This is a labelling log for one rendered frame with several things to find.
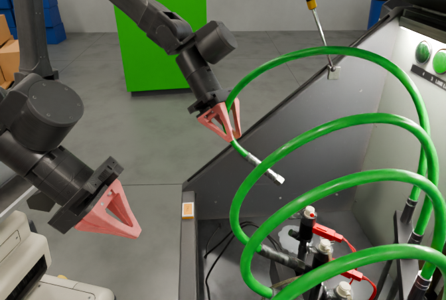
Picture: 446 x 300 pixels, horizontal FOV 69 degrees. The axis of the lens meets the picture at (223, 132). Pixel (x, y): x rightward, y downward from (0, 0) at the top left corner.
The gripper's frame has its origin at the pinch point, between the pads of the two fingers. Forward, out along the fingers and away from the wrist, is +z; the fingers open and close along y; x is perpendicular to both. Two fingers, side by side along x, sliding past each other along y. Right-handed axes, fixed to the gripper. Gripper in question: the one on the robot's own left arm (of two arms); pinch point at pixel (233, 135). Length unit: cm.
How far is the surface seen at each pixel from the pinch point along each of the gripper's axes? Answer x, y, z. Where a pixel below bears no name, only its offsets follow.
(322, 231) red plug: -6.5, 0.9, 24.0
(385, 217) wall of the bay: -6, 34, 37
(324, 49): -23.9, 0.7, -4.1
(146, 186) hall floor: 163, 101, -11
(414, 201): -20.5, 12.3, 27.7
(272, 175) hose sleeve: -0.8, 4.3, 11.1
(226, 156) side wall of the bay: 18.2, 18.0, 2.6
